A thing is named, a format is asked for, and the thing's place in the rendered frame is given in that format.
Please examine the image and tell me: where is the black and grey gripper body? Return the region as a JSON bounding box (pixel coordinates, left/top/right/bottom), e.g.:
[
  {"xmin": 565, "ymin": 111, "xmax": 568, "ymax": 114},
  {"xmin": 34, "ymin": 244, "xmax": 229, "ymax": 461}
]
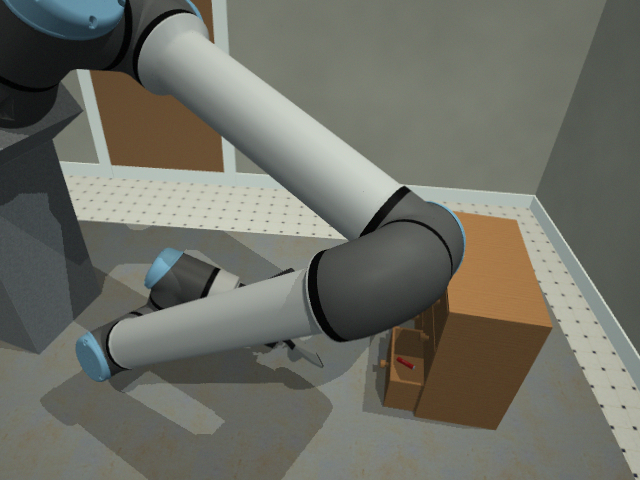
[{"xmin": 238, "ymin": 283, "xmax": 278, "ymax": 348}]

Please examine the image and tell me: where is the brown wooden chest of drawers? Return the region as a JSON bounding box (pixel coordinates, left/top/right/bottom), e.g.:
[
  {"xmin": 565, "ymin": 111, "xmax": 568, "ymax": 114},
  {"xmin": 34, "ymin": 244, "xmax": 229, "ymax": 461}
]
[{"xmin": 414, "ymin": 211, "xmax": 553, "ymax": 430}]

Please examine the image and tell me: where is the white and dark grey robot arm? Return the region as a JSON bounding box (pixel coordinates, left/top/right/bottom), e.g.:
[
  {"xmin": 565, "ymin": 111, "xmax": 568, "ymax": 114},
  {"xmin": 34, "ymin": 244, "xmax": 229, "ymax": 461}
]
[{"xmin": 0, "ymin": 0, "xmax": 466, "ymax": 382}]

